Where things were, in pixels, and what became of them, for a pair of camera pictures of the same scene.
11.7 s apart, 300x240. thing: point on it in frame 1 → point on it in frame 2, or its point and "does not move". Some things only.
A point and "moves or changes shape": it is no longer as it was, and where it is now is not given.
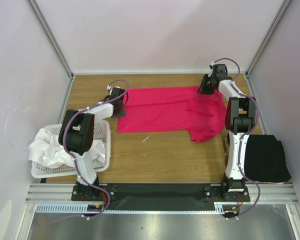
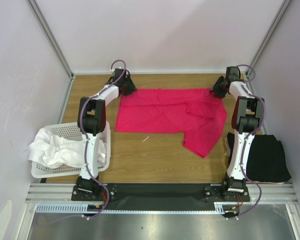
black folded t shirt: x=265 y=159 does not move
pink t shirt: x=174 y=109 moves or changes shape
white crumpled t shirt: x=47 y=149 does not move
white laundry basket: x=102 y=133 does not move
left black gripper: x=122 y=112 → x=132 y=88
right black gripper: x=204 y=86 → x=218 y=88
